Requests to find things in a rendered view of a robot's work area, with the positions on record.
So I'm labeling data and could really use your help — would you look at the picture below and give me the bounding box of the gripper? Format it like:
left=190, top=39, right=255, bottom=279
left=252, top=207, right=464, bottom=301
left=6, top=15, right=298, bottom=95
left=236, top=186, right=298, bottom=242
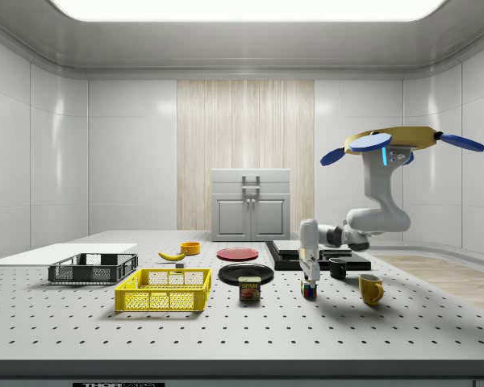
left=299, top=257, right=321, bottom=289

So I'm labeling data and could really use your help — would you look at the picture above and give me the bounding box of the black mug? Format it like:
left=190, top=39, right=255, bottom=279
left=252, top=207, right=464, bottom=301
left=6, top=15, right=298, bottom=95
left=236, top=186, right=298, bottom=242
left=328, top=257, right=348, bottom=281

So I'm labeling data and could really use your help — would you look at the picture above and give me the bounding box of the yellow mug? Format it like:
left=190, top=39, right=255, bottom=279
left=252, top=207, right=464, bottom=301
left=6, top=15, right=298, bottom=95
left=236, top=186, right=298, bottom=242
left=357, top=273, right=386, bottom=306

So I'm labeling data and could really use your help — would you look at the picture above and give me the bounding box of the flat-sided can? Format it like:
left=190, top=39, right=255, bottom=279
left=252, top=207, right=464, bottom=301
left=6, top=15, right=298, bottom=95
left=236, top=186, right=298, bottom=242
left=237, top=276, right=263, bottom=302

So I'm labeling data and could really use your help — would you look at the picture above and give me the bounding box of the red plate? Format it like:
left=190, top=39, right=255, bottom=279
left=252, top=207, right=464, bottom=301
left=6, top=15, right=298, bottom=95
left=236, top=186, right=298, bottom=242
left=216, top=247, right=260, bottom=261

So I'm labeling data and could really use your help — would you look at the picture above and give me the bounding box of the black plate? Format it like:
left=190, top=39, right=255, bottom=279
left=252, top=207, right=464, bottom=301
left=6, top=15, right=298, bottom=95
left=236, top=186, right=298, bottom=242
left=217, top=262, right=276, bottom=286

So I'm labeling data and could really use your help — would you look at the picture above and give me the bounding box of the white cabinet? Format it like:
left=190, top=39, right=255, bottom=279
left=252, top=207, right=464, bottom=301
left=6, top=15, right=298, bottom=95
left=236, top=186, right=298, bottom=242
left=210, top=168, right=292, bottom=243

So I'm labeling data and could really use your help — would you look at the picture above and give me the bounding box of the yellow basket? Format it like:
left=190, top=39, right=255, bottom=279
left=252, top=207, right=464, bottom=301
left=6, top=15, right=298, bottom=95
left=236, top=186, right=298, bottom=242
left=114, top=268, right=213, bottom=313

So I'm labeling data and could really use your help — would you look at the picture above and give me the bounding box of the dark grey basket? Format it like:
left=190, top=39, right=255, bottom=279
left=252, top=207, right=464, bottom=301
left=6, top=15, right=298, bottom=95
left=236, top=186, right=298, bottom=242
left=48, top=252, right=140, bottom=285

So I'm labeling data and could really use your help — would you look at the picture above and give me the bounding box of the white board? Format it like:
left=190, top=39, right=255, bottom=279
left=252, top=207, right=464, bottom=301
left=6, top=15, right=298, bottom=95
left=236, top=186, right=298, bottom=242
left=0, top=242, right=140, bottom=266

